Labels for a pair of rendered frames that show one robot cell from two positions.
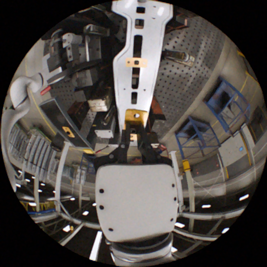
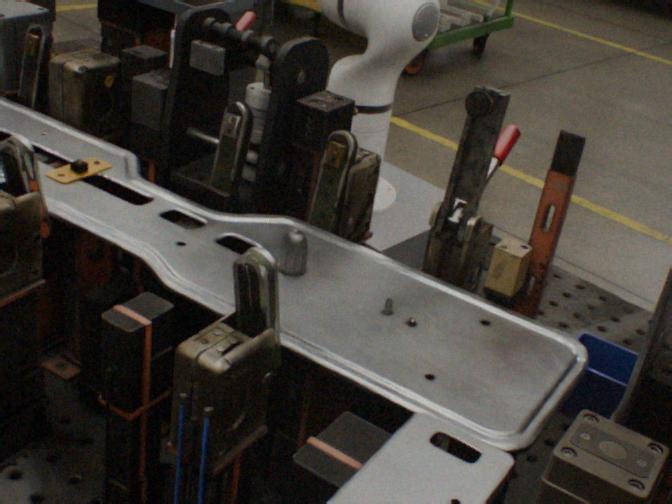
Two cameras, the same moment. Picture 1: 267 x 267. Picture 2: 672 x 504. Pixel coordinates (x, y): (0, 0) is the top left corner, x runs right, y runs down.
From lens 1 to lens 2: 1.09 m
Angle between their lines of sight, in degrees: 55
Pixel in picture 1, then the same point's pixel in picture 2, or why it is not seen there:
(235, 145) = not seen: outside the picture
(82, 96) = (139, 52)
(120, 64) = (109, 157)
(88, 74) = (158, 84)
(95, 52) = (199, 173)
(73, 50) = (204, 53)
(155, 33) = (123, 222)
